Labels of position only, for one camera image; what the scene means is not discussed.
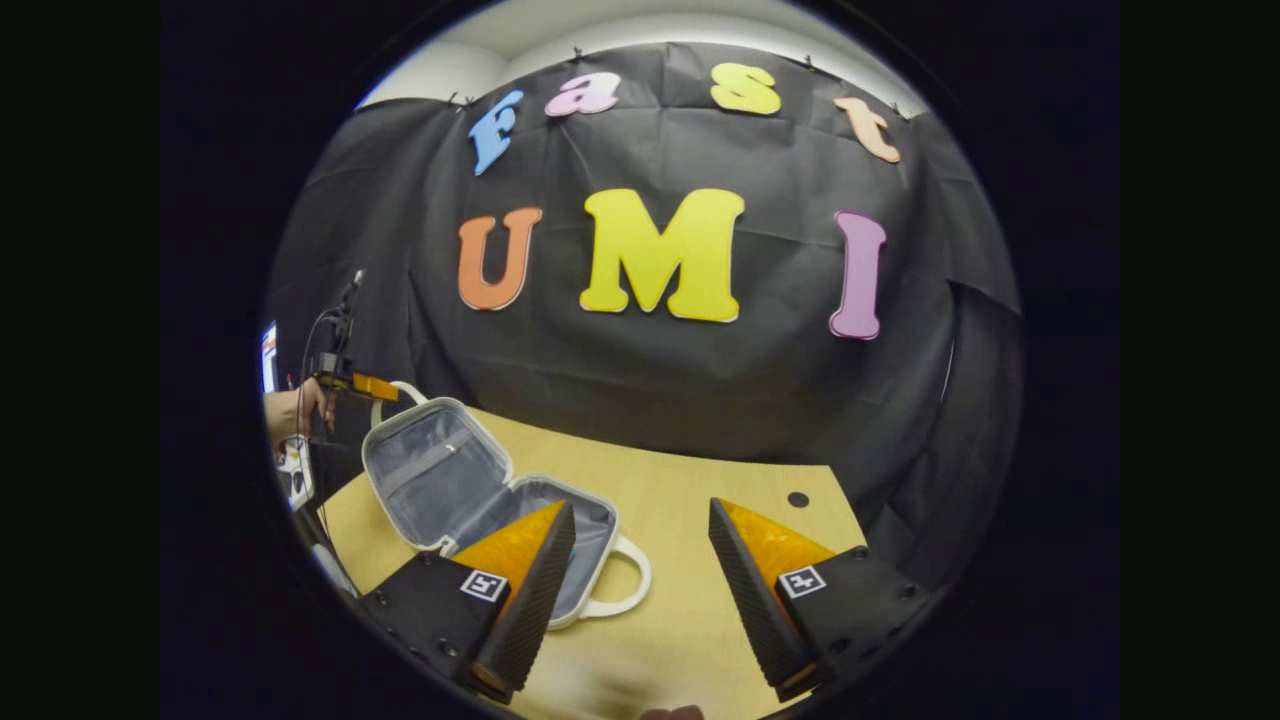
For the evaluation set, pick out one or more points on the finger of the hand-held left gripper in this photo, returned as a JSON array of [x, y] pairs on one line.
[[375, 387]]

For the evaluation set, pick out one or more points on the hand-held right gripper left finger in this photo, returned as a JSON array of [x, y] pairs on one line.
[[535, 610]]

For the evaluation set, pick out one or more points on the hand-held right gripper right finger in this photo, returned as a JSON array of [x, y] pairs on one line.
[[750, 610]]

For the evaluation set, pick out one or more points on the white suitcase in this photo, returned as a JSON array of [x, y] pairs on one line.
[[440, 470]]

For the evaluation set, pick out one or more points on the computer monitor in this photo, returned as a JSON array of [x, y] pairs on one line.
[[270, 358]]

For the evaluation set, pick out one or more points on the white device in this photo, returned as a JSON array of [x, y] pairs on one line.
[[297, 475]]

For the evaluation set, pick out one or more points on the black backdrop cloth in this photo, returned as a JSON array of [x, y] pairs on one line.
[[640, 390]]

